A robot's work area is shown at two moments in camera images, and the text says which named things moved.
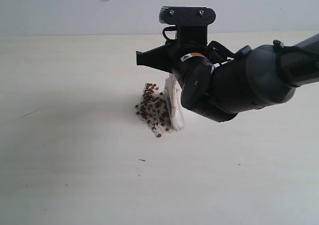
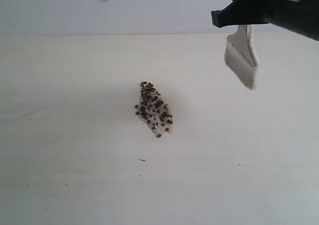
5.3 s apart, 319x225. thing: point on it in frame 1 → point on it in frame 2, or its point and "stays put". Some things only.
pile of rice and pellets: [154, 109] stays put
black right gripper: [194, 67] → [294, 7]
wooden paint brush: [173, 91] → [241, 56]
